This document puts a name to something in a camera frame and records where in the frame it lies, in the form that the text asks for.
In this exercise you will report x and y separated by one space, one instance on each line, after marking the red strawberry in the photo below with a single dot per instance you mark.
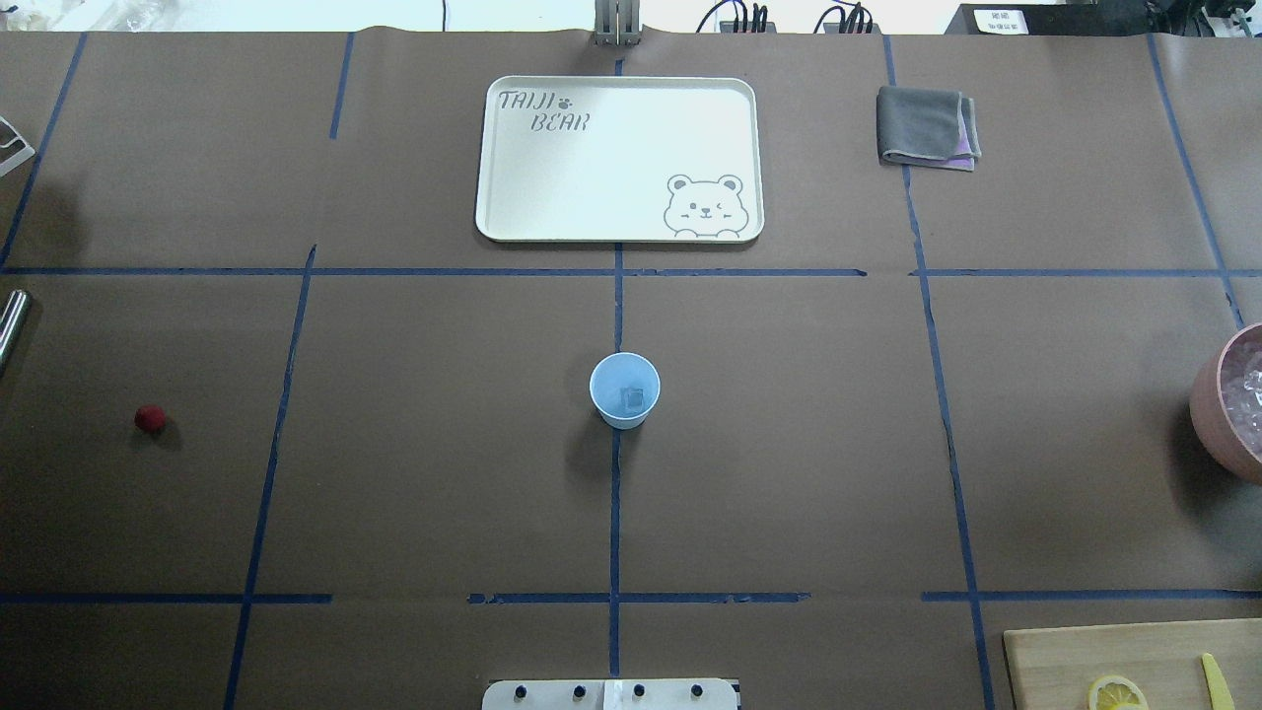
150 418

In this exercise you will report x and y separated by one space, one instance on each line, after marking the pink bowl of ice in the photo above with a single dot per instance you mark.
1224 405

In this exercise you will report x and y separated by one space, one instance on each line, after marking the grey and purple folded cloth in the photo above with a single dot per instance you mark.
927 128

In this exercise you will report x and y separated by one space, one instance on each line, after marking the wooden cutting board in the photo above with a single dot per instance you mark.
1052 668

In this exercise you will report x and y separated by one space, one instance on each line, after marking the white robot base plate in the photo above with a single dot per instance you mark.
613 693

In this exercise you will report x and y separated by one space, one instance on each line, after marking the white bear print tray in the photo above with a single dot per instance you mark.
620 159

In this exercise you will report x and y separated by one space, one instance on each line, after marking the steel muddler with black tip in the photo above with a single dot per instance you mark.
13 319

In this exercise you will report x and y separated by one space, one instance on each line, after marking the white wire cup rack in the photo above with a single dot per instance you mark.
15 149

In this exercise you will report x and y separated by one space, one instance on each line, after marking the lemon slice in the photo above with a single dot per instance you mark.
1116 692

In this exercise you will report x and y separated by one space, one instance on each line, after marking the black box with white label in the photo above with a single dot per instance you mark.
1076 18

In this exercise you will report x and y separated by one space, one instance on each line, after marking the yellow knife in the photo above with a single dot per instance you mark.
1217 687

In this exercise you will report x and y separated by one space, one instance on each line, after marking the grey metal post bracket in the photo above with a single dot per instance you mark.
617 22

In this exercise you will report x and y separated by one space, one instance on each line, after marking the light blue plastic cup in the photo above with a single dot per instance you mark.
625 387

